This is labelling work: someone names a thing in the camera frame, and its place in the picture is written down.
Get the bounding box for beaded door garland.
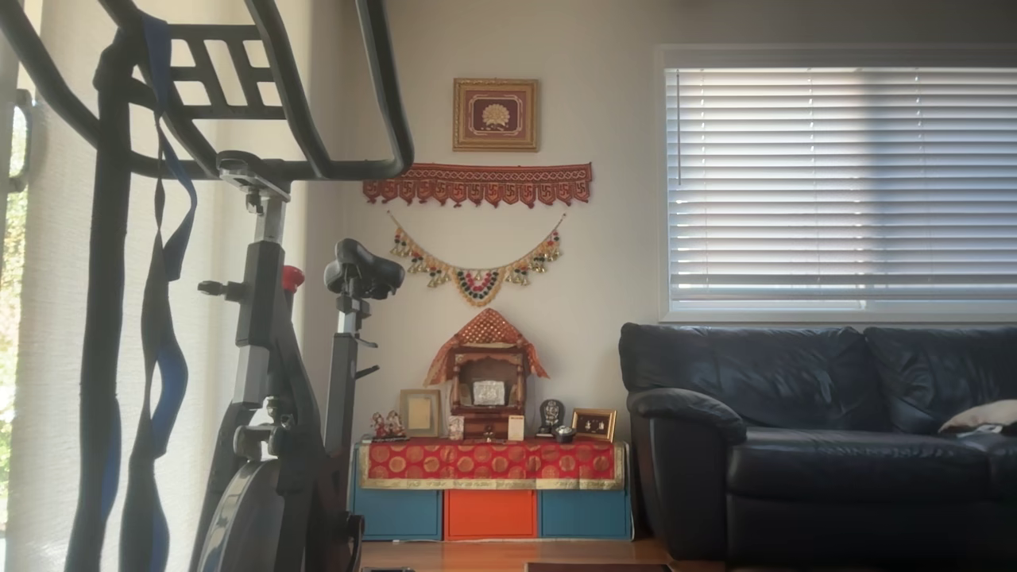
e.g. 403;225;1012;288
387;211;567;308

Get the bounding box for orange shrine canopy cloth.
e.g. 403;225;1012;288
425;308;549;388

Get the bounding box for small wooden shrine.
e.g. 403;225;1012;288
447;346;529;440

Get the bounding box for red gold patterned tablecloth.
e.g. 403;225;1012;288
358;439;626;490

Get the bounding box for small painted figurines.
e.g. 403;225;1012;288
370;411;408;442

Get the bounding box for orange storage cube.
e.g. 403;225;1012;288
445;489;538;541

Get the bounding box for blue storage cube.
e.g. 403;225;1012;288
540;489;631;541
354;489;443;541

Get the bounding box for black exercise bike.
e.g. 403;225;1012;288
0;0;416;572

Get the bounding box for dark red rug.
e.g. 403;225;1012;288
524;562;676;572

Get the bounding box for black leather sofa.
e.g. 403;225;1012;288
618;322;1017;566

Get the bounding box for white window blinds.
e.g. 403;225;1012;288
666;68;1017;312

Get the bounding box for white sheer curtain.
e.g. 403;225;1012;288
8;0;311;572

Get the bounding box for beige cushion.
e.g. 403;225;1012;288
938;399;1017;436

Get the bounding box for red embroidered wall hanging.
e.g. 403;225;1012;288
363;163;593;209

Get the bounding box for beige photo frame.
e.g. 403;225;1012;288
399;388;443;439

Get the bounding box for gold photo frame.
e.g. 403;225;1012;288
571;408;617;443

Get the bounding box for gold framed wall picture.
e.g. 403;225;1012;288
453;78;539;153

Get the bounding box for white window frame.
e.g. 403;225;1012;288
658;44;1017;324

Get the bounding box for black and blue strap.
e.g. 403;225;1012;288
119;12;199;572

